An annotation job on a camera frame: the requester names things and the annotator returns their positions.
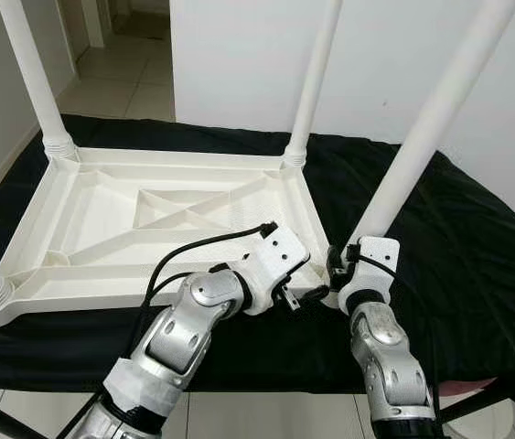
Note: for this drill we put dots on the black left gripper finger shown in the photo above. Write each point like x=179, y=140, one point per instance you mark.
x=312, y=294

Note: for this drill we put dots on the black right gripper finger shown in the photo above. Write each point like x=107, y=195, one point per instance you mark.
x=335, y=258

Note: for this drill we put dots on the white plastic table top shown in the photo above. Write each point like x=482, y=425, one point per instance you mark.
x=101, y=210

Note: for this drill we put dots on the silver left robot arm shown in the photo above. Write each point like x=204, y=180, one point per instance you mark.
x=175, y=338

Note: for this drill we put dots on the black table cloth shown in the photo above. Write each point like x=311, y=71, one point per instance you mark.
x=477, y=256

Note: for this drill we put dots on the pink rounded object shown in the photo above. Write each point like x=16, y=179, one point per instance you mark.
x=467, y=387

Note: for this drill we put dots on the black metal table leg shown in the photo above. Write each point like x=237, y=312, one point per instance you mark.
x=1, y=419
x=477, y=402

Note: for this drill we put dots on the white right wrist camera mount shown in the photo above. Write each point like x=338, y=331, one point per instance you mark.
x=376, y=251

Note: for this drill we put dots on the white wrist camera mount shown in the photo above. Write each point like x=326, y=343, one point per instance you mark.
x=280, y=251
x=376, y=251

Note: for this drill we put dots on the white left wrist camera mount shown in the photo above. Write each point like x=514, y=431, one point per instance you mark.
x=280, y=251

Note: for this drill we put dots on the white door frame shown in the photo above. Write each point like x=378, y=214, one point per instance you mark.
x=92, y=23

